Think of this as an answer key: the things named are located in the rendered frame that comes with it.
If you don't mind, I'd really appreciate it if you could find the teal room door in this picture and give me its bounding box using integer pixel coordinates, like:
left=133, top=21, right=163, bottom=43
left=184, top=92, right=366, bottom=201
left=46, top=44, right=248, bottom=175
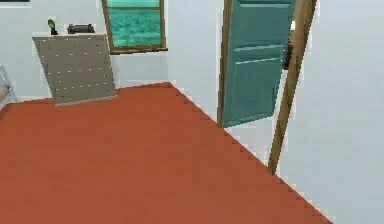
left=221, top=0, right=297, bottom=129

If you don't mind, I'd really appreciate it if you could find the wooden framed window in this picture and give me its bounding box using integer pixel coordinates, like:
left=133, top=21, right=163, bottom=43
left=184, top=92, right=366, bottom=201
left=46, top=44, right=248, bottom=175
left=101, top=0, right=169, bottom=56

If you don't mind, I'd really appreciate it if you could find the grey chest of drawers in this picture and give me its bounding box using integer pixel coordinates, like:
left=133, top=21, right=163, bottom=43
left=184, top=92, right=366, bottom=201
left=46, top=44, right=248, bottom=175
left=31, top=32, right=119, bottom=108

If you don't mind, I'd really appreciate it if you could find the black box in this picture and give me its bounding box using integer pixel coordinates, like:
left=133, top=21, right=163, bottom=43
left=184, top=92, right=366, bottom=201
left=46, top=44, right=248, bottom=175
left=66, top=23, right=96, bottom=35

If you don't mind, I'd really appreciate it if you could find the small olive statuette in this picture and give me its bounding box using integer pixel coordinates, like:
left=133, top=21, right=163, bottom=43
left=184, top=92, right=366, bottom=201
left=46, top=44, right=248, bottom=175
left=47, top=18, right=59, bottom=36

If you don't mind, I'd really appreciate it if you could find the wooden door frame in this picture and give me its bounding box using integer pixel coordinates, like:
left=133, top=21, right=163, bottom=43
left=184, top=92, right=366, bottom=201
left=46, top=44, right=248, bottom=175
left=216, top=0, right=318, bottom=175

